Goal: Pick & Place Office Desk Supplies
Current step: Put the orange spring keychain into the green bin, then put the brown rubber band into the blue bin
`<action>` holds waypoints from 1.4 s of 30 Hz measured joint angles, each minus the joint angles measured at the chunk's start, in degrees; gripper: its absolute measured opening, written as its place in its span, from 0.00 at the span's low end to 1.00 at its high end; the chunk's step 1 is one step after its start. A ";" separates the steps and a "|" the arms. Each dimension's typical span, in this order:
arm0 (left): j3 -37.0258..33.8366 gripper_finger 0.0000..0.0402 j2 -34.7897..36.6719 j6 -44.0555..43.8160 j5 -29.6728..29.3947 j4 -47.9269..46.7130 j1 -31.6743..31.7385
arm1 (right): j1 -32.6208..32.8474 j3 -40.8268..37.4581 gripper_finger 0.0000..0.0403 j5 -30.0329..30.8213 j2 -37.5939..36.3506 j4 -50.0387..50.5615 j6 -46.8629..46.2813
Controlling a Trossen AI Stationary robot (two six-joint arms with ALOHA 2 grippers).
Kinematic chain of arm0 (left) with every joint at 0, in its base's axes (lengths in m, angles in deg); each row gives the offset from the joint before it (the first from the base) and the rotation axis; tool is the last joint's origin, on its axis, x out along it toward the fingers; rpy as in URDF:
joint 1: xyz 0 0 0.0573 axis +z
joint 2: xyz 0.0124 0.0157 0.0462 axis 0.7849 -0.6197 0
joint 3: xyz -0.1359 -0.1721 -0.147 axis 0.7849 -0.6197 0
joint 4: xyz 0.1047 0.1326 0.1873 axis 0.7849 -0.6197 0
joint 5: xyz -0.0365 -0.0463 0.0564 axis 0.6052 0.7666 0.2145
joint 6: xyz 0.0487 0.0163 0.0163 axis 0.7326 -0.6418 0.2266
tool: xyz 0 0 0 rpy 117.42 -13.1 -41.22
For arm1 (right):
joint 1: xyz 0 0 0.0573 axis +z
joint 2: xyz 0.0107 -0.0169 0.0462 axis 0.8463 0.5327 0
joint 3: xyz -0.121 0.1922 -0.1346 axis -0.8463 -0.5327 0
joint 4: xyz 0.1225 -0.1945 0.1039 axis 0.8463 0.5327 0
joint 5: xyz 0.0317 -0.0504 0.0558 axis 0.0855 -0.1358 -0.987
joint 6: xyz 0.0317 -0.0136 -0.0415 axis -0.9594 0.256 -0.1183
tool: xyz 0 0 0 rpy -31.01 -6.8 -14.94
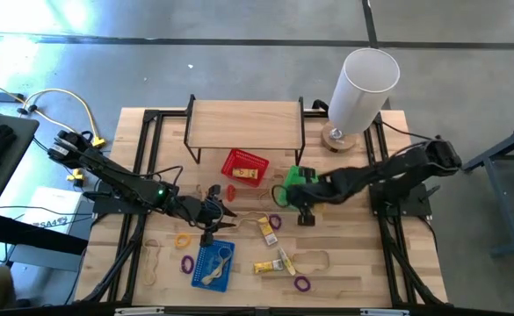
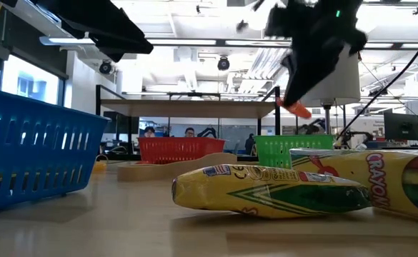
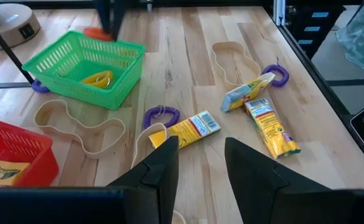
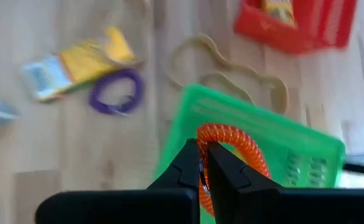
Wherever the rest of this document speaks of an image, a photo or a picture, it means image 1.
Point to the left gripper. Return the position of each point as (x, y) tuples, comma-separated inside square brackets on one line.
[(197, 210)]

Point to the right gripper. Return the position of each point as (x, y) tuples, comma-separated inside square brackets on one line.
[(305, 195)]

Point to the purple coil wristband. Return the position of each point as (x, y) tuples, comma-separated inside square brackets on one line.
[(280, 221), (182, 264), (295, 284)]

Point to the yellow crayon pack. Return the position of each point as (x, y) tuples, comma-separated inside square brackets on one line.
[(265, 267), (267, 232), (244, 174), (286, 262)]

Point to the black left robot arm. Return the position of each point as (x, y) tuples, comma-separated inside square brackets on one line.
[(120, 177)]

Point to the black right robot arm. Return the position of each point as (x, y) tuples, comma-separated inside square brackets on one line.
[(371, 175)]

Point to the green plastic basket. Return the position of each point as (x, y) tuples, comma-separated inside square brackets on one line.
[(291, 177)]

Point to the yellow coil wristband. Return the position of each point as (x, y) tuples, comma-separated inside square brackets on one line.
[(175, 240)]

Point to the blue plastic basket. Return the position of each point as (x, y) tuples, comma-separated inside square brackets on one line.
[(204, 259)]

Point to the red plastic basket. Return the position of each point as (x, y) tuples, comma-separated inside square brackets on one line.
[(232, 164)]

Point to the white shade table lamp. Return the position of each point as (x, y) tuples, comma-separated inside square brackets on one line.
[(362, 88)]

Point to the white cardboard box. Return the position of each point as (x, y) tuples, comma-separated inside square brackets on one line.
[(50, 206)]

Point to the blue grey metal cart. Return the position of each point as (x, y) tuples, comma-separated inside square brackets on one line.
[(498, 210)]

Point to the dark grey side table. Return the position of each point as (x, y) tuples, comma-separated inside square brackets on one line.
[(6, 184)]

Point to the wooden shelf riser black frame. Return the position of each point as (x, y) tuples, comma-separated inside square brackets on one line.
[(243, 125)]

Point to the black metal table frame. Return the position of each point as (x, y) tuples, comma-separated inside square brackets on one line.
[(150, 116)]

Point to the white table edge bracket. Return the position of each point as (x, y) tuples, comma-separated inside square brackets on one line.
[(139, 310), (384, 312)]

